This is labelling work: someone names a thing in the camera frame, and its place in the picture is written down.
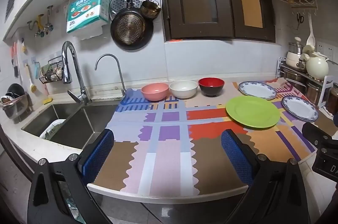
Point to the green plate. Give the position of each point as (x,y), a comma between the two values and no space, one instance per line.
(252,113)

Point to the cream kettle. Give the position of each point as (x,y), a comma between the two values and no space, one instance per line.
(317,66)

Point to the stainless steel sink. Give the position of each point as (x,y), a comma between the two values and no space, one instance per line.
(79,123)

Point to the cream pot with glass lid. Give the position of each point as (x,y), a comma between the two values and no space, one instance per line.
(294,55)

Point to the pink bowl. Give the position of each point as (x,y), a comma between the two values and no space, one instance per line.
(155,92)

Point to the yellow sponge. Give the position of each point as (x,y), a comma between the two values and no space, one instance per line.
(48,100)

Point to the red and black bowl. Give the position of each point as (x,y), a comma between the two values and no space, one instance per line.
(211,86)

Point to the white wall socket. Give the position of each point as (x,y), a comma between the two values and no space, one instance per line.
(327,51)

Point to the brown jar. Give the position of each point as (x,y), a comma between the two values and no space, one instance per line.
(333,101)

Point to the yellow dish brush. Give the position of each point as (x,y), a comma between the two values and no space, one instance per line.
(32,86)

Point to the chrome pull-down kitchen faucet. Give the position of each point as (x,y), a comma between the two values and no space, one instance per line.
(79,86)

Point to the dish drainer with cookware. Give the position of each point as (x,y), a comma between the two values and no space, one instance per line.
(13,102)

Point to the metal wall hook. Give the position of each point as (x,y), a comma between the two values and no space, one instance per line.
(48,20)

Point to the steel pots rack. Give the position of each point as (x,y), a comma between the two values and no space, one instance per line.
(294,78)

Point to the small stainless steel pot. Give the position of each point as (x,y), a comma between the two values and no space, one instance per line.
(314,93)

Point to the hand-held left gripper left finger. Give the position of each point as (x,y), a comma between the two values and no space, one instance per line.
(96,158)

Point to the brass ladle pot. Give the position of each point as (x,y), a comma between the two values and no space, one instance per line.
(150,10)

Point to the white pot rack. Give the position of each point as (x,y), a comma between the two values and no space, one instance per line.
(327,92)

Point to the white rice spoon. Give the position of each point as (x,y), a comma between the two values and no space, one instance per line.
(310,39)

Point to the blue floral white plate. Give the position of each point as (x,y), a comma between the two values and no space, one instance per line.
(299,107)
(257,89)

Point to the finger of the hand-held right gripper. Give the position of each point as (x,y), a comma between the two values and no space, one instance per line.
(336,119)
(315,135)

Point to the thin chrome gooseneck faucet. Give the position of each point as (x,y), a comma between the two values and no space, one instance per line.
(120,76)

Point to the white bowl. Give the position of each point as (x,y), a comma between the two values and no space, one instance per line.
(183,89)

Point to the colourful patterned table mat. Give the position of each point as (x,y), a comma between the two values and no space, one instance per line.
(169,160)

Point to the yellow wall hook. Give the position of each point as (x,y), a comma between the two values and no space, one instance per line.
(39,22)

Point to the orange hanging kitchen tools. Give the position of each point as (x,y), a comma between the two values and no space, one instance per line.
(14,57)

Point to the black scissors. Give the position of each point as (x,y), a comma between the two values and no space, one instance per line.
(299,20)

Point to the black frying pan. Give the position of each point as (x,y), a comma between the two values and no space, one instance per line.
(131,29)

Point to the teal paper towel pack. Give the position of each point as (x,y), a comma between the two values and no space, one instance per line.
(87,12)

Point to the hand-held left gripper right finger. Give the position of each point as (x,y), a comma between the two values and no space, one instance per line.
(237,158)

